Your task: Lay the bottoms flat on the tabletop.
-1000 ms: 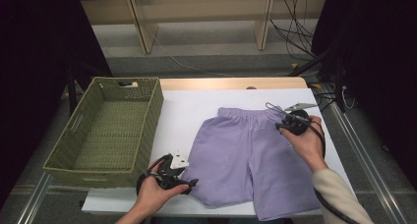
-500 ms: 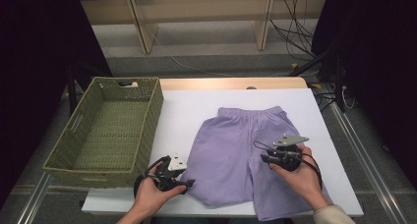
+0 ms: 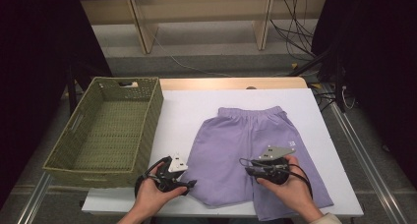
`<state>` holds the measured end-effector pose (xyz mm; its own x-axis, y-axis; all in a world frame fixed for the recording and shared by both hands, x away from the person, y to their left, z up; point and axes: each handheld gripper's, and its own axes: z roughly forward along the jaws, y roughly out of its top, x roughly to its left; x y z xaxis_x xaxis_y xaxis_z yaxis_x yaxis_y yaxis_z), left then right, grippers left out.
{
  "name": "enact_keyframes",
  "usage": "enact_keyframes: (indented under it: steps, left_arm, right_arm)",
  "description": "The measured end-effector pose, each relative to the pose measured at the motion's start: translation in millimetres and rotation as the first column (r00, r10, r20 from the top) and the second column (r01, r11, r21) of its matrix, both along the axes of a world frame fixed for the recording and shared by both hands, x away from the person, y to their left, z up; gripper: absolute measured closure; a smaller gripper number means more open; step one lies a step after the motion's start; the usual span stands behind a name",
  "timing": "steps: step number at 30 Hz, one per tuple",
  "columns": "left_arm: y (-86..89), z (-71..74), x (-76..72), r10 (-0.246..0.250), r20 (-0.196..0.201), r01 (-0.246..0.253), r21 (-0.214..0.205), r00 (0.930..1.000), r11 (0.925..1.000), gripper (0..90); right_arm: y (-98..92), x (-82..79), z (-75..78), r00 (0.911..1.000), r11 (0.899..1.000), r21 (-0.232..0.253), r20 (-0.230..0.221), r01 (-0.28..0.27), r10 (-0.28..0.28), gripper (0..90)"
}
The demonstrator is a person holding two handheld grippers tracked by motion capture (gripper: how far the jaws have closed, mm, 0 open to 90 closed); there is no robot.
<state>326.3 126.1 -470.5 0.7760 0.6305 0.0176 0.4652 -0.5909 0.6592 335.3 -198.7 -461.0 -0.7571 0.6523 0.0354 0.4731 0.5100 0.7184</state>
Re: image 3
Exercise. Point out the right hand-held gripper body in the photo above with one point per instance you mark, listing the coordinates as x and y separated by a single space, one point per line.
275 152

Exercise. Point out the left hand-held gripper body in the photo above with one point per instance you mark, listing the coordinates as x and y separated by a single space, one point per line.
177 165

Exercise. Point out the purple shorts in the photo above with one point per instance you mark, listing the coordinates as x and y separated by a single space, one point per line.
229 145

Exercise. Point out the green woven basket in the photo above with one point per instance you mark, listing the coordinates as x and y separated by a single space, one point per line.
111 129

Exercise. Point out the person's left hand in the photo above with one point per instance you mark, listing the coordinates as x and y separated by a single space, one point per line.
150 194

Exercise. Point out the person's right hand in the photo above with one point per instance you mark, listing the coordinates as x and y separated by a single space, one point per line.
291 194

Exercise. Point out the white table sheet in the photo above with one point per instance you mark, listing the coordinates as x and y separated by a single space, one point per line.
183 112

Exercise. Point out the yellow tape piece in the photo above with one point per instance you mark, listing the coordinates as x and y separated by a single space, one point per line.
294 66
315 85

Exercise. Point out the black metal stand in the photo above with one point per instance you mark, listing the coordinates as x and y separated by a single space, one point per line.
72 89
337 76

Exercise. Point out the dark curtain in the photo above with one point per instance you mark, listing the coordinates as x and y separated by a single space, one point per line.
36 70
383 70

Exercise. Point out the light wooden shelf unit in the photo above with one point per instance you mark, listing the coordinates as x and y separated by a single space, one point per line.
203 11

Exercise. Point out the metal floor rail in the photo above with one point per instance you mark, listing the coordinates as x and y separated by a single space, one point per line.
367 165
34 197

